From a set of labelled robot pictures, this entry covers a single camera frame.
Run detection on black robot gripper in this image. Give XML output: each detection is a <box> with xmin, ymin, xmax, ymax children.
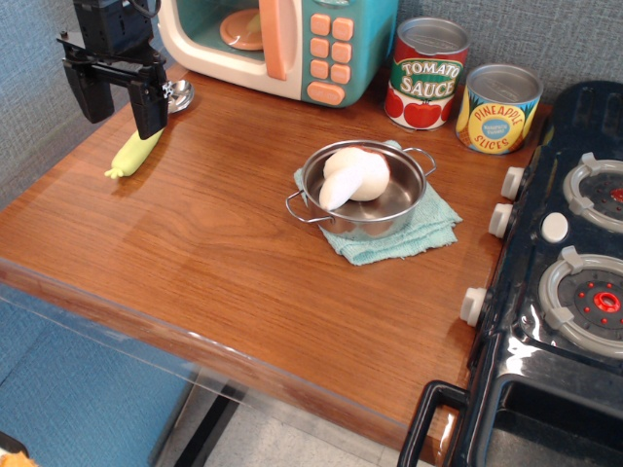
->
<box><xmin>57</xmin><ymin>1</ymin><xmax>168</xmax><ymax>140</ymax></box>

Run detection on white plush mushroom brown cap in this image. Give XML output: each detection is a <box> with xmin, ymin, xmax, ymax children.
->
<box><xmin>319</xmin><ymin>146</ymin><xmax>390</xmax><ymax>211</ymax></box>

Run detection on teal toy microwave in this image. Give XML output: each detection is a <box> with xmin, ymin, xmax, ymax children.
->
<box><xmin>158</xmin><ymin>0</ymin><xmax>398</xmax><ymax>108</ymax></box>

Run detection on small steel pot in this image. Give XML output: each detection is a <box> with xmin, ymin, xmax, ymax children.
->
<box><xmin>285</xmin><ymin>140</ymin><xmax>437</xmax><ymax>240</ymax></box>

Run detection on tomato sauce can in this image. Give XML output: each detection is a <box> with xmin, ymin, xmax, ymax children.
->
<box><xmin>385</xmin><ymin>17</ymin><xmax>469</xmax><ymax>130</ymax></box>

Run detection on teal folded cloth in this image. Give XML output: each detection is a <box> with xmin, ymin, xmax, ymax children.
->
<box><xmin>294</xmin><ymin>167</ymin><xmax>462</xmax><ymax>266</ymax></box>

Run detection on pineapple slices can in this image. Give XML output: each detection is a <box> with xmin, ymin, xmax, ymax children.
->
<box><xmin>456</xmin><ymin>63</ymin><xmax>543</xmax><ymax>155</ymax></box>

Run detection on orange plush toy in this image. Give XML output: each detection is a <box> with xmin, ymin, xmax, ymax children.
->
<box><xmin>0</xmin><ymin>451</ymin><xmax>37</xmax><ymax>467</ymax></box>

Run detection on black toy stove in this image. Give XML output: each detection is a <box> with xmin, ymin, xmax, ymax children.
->
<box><xmin>399</xmin><ymin>81</ymin><xmax>622</xmax><ymax>466</ymax></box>

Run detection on spoon with green handle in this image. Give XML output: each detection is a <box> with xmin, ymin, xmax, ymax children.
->
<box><xmin>104</xmin><ymin>80</ymin><xmax>195</xmax><ymax>179</ymax></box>

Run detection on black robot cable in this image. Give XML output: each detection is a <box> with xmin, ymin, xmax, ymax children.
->
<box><xmin>127</xmin><ymin>0</ymin><xmax>162</xmax><ymax>19</ymax></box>

